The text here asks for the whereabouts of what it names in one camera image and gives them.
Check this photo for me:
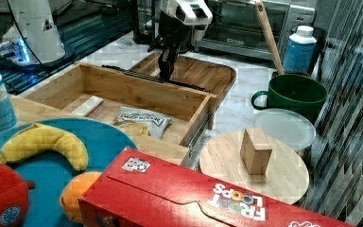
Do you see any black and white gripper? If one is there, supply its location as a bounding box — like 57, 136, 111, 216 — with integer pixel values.
148, 0, 213, 80

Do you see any wooden drawer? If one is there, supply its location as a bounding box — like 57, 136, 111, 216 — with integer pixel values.
25, 62, 213, 147

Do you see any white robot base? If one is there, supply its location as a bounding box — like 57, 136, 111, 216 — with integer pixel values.
0, 0, 74, 67

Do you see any wooden cutting board tray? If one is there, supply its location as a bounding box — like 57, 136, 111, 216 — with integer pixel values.
127, 53, 236, 114

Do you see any silver toaster oven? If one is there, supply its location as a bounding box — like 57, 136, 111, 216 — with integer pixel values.
192, 0, 317, 60

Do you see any Deep River chips bag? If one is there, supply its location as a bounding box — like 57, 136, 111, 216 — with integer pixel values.
112, 107, 173, 139

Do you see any green pot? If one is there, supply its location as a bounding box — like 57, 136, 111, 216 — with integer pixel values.
251, 74, 328, 123

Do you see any blue white bottle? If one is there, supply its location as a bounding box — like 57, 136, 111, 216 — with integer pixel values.
283, 26, 317, 72

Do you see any brown wooden block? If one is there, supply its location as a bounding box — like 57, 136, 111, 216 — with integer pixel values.
240, 128, 272, 175

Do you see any red Froot Loops box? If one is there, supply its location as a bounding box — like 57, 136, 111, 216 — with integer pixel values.
79, 148, 354, 227

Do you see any clear lidded plastic container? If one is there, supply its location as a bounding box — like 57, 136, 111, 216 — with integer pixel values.
253, 109, 316, 158

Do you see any yellow plush banana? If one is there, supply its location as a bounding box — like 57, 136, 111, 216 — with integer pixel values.
0, 123, 89, 171

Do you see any orange plush fruit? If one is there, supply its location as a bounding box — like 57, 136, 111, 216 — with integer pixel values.
59, 171, 101, 223

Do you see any round wooden board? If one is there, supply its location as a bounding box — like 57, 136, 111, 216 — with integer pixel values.
199, 131, 309, 204

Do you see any teal round plate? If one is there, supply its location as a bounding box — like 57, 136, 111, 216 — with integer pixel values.
8, 128, 133, 227

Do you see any red plush apple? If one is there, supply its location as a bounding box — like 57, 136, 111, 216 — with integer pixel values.
0, 165, 36, 227

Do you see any wooden utensil handle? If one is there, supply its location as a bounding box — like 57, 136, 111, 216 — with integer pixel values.
254, 0, 285, 75

